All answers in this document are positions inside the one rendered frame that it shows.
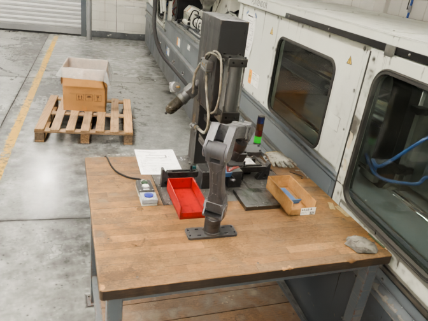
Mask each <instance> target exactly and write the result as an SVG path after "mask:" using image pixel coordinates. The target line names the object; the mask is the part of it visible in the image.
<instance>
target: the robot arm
mask: <svg viewBox="0 0 428 321"><path fill-rule="evenodd" d="M254 132H255V127H254V126H253V122H248V121H244V122H243V123H242V122H237V121H232V123H230V124H221V123H218V122H212V123H211V125H210V129H209V131H208V134H207V137H206V139H205V142H204V145H203V150H202V155H203V156H205V161H206V162H208V167H209V170H210V191H209V194H208V197H206V199H205V200H204V204H203V206H204V208H203V212H202V215H203V216H205V219H204V227H189V228H185V233H186V235H187V238H188V240H190V241H192V240H200V239H213V238H227V237H235V236H237V234H238V233H237V232H236V230H235V228H234V227H233V225H231V224H229V225H220V223H221V221H223V219H224V218H225V214H226V212H227V208H228V204H227V198H228V196H227V193H226V191H225V169H226V170H227V172H231V171H233V170H234V169H237V168H240V167H243V165H244V164H243V162H244V160H245V158H246V156H249V157H250V158H252V159H255V158H257V157H260V155H261V153H262V150H261V148H260V145H248V142H249V141H250V140H251V138H252V136H253V134H254ZM215 138H217V139H220V140H223V141H224V142H223V143H222V142H219V141H215V140H214V139H215ZM230 167H233V168H231V169H230V170H229V168H230Z"/></svg>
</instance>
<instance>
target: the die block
mask: <svg viewBox="0 0 428 321"><path fill-rule="evenodd" d="M196 169H197V170H198V171H199V173H198V176H197V177H195V180H196V182H197V184H198V186H199V187H200V189H209V188H210V175H202V174H201V172H200V170H199V169H198V167H197V166H196ZM232 176H233V177H234V178H235V181H234V182H231V181H230V179H228V177H225V185H226V186H227V188H231V187H240V185H241V177H242V173H237V174H232Z"/></svg>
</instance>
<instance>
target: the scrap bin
mask: <svg viewBox="0 0 428 321"><path fill-rule="evenodd" d="M167 192H168V194H169V196H170V199H171V201H172V203H173V206H174V207H175V210H176V212H177V215H178V217H179V219H180V220H182V219H191V218H205V216H203V215H202V212H203V208H204V206H203V204H204V200H205V198H204V196H203V194H202V192H201V190H200V189H199V187H198V185H197V183H196V181H195V180H194V178H193V177H190V178H168V182H167Z"/></svg>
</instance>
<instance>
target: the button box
mask: <svg viewBox="0 0 428 321"><path fill-rule="evenodd" d="M104 157H106V158H107V160H108V162H109V164H110V166H111V168H112V169H113V170H114V171H115V172H116V173H118V174H120V175H122V176H124V177H126V178H130V179H134V180H136V190H137V192H138V195H139V193H140V192H155V191H154V188H153V185H152V183H151V180H146V181H147V182H148V183H147V184H149V187H147V188H144V187H142V185H143V184H142V183H141V181H143V180H144V179H141V178H135V177H130V176H127V175H124V174H122V173H120V172H118V171H117V170H116V169H115V168H114V167H113V166H112V165H111V162H110V160H109V158H108V156H107V155H105V156H104Z"/></svg>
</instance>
